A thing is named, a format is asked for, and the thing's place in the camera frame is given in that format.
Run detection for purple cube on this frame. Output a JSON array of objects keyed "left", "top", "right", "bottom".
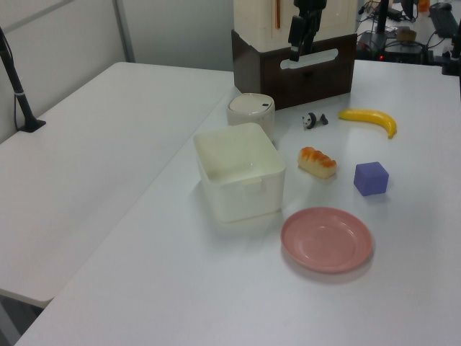
[{"left": 353, "top": 161, "right": 390, "bottom": 197}]

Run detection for black clamp stand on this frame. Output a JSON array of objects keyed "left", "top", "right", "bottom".
[{"left": 441, "top": 23, "right": 461, "bottom": 76}]

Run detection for open cream plastic bin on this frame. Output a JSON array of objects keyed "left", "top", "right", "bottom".
[{"left": 192, "top": 122, "right": 287, "bottom": 223}]

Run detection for black electronic device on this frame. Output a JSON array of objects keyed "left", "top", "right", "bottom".
[{"left": 356, "top": 30, "right": 425, "bottom": 64}]

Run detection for panda figurine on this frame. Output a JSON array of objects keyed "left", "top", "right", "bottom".
[{"left": 301, "top": 112, "right": 329, "bottom": 131}]

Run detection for black monitor stand pole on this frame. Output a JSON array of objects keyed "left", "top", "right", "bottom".
[{"left": 375, "top": 0, "right": 390, "bottom": 35}]

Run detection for large cream box with handles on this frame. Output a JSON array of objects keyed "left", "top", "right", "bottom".
[{"left": 233, "top": 0, "right": 358, "bottom": 51}]

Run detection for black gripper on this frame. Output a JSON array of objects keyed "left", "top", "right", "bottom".
[{"left": 288, "top": 0, "right": 328, "bottom": 63}]

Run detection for small cream lidded trash can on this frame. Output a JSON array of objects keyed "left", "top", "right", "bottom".
[{"left": 225, "top": 92, "right": 277, "bottom": 145}]

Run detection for dark brown wooden drawer box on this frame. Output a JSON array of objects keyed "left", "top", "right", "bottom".
[{"left": 230, "top": 29, "right": 357, "bottom": 111}]

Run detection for toy bread loaf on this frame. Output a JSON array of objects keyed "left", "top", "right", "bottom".
[{"left": 297, "top": 146, "right": 338, "bottom": 179}]

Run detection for pink plastic plate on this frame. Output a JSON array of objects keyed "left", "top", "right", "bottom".
[{"left": 280, "top": 206, "right": 374, "bottom": 274}]

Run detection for yellow toy banana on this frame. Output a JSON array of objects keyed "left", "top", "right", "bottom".
[{"left": 337, "top": 108, "right": 398, "bottom": 140}]

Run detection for black camera stand pole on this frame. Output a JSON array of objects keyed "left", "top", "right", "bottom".
[{"left": 0, "top": 25, "right": 47, "bottom": 133}]

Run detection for black keyboard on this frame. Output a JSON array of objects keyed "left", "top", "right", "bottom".
[{"left": 428, "top": 2, "right": 461, "bottom": 39}]

